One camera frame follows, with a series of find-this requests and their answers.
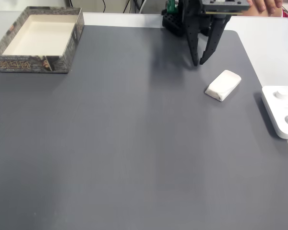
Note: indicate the person's hand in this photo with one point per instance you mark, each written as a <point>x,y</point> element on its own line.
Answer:
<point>273,6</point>

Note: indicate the white block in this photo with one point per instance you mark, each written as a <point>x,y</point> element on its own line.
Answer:
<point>222,85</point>

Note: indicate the grey table mat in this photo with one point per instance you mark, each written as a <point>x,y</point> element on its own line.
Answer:
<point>122,143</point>

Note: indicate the green clamp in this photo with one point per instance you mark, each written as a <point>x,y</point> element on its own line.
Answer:
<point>171,6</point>

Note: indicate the white flat dimpled device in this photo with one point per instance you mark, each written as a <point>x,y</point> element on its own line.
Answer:
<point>273,112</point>

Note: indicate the patterned grey cardboard box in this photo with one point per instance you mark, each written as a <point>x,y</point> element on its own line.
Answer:
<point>26,63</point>

